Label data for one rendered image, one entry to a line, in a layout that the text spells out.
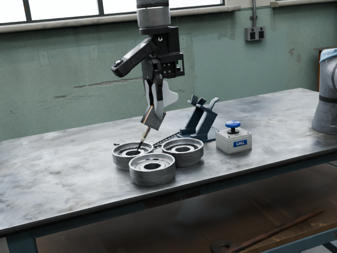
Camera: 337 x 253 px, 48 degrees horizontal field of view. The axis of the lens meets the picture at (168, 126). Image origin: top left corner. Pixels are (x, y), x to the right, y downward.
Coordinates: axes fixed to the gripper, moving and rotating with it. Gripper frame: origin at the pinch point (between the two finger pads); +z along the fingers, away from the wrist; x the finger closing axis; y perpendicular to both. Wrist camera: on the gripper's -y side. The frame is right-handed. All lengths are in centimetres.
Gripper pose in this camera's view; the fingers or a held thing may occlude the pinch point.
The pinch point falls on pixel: (154, 113)
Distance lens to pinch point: 92.6
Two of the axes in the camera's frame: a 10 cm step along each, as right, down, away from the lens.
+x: -4.0, -2.4, 8.9
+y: 9.1, -1.9, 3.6
